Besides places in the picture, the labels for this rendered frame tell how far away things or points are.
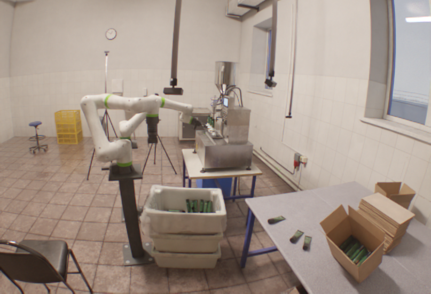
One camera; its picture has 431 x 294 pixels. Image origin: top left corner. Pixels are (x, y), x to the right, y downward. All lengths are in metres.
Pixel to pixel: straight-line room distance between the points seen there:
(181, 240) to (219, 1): 5.74
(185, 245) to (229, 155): 0.93
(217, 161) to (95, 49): 4.81
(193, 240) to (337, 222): 1.13
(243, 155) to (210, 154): 0.34
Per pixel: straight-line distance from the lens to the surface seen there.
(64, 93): 6.42
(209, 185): 2.97
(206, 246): 1.89
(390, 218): 1.46
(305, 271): 1.24
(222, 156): 2.08
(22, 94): 7.22
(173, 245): 1.89
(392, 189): 2.02
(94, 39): 6.17
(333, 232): 1.22
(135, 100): 1.41
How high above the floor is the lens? 1.64
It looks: 14 degrees down
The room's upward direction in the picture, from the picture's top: 3 degrees clockwise
